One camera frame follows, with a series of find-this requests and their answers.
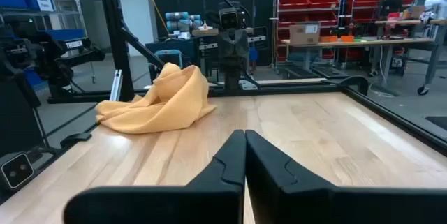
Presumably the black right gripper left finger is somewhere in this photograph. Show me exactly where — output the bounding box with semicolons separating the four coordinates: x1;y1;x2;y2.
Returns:
64;129;247;224

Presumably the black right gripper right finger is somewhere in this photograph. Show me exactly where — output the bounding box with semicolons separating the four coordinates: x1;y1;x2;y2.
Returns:
244;129;447;224

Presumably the yellow towel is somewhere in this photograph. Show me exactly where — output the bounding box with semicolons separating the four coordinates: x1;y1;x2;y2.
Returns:
95;62;218;135

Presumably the grey blue rolled mat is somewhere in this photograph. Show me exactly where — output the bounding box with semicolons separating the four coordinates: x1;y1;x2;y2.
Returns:
164;11;192;22
166;14;204;33

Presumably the black partition screen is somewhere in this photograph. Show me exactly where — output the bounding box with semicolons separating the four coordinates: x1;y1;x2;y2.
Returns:
153;0;276;67

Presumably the blue chair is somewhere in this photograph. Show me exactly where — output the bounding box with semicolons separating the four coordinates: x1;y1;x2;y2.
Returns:
153;49;185;70

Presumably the cardboard box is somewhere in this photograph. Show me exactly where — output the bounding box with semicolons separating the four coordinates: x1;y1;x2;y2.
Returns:
288;21;322;46

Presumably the yellow pole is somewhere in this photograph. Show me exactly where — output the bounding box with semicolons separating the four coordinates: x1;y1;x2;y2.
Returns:
148;0;171;36

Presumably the black floor mat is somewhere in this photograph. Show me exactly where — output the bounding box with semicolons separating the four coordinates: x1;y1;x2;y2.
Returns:
310;65;350;79

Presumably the long wooden work table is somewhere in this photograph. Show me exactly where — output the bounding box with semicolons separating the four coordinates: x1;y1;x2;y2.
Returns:
280;36;436;96

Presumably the grey wheeled table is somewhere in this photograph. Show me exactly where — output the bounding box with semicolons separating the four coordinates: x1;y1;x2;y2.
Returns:
375;17;447;96

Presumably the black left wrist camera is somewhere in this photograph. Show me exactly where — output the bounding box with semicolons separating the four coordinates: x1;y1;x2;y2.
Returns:
219;7;240;31

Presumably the black table frame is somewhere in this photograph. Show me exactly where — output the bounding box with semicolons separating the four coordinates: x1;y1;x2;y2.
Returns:
0;77;447;204

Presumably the metal wire shelf rack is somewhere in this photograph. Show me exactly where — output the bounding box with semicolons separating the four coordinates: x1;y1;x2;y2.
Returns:
272;0;346;70

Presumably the black rig post with brace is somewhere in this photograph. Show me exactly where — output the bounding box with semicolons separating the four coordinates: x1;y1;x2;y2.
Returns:
96;0;167;102

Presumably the silver aluminium bracket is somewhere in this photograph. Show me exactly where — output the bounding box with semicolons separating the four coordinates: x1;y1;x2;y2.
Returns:
109;69;124;103

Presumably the white cable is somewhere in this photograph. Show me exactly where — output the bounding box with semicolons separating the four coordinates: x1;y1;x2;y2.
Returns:
368;45;395;98

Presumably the silver-rimmed black camera box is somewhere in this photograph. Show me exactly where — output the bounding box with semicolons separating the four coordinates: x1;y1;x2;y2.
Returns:
0;151;36;191

